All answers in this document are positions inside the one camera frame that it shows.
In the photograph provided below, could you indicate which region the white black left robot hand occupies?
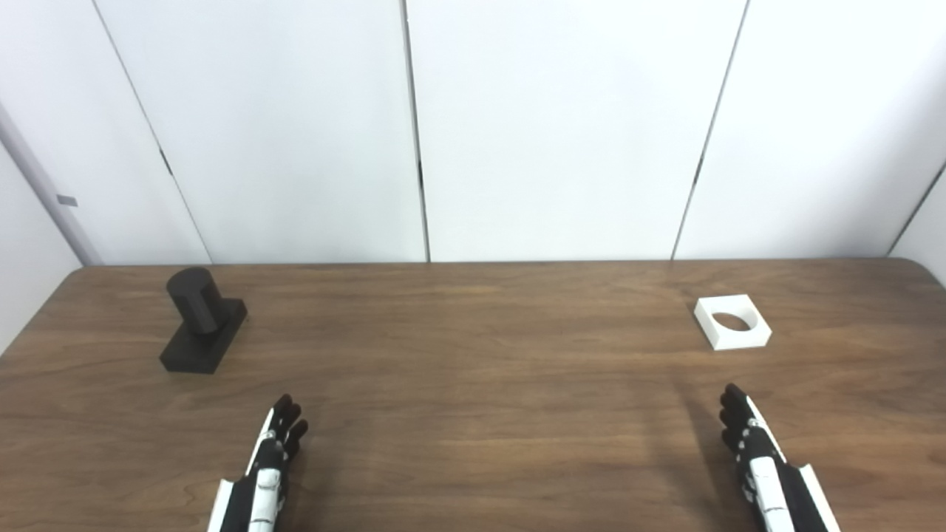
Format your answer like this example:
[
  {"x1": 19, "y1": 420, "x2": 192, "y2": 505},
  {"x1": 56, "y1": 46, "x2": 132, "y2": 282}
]
[{"x1": 207, "y1": 394, "x2": 310, "y2": 532}]

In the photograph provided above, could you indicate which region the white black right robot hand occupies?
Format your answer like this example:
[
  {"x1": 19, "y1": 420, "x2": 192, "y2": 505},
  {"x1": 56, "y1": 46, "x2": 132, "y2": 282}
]
[{"x1": 718, "y1": 383, "x2": 842, "y2": 532}]

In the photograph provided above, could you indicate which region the white square piece with hole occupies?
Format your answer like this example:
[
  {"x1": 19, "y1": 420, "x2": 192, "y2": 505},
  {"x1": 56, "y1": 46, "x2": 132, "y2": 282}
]
[{"x1": 693, "y1": 294, "x2": 772, "y2": 351}]

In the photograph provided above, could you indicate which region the black peg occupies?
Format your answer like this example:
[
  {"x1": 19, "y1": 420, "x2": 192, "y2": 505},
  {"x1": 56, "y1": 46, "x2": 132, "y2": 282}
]
[{"x1": 160, "y1": 267, "x2": 248, "y2": 375}]

